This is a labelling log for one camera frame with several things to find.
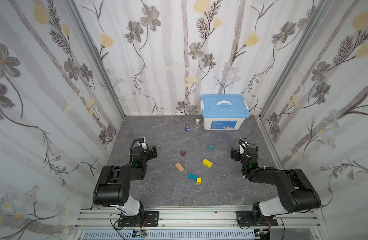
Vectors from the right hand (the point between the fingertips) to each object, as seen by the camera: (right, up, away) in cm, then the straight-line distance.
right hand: (244, 145), depth 92 cm
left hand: (-61, 0, +2) cm, 61 cm away
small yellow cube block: (-29, -20, -7) cm, 36 cm away
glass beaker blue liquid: (-36, +14, +14) cm, 41 cm away
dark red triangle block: (-39, -6, +6) cm, 40 cm away
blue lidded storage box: (-10, +22, +9) cm, 26 cm away
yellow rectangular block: (-23, -11, 0) cm, 26 cm away
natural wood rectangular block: (-41, -14, -2) cm, 43 cm away
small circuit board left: (-59, -40, -22) cm, 75 cm away
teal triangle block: (-19, -2, +8) cm, 21 cm away
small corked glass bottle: (-28, +11, +19) cm, 36 cm away
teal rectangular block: (-33, -18, -4) cm, 38 cm away
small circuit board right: (+2, -41, -21) cm, 46 cm away
